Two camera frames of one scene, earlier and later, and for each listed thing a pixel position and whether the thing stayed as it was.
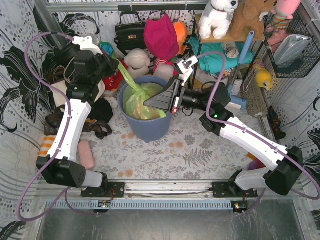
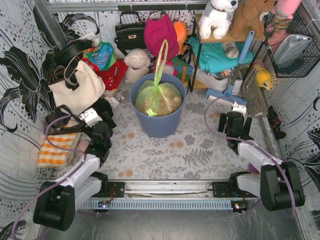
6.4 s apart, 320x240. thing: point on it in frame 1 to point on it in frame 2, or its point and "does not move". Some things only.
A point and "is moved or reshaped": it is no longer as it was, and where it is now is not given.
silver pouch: (290, 48) does not move
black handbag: (130, 36) does not move
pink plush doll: (283, 13) does not move
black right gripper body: (175, 95) to (248, 122)
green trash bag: (136, 95) is moved or reshaped
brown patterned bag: (54, 122) does not move
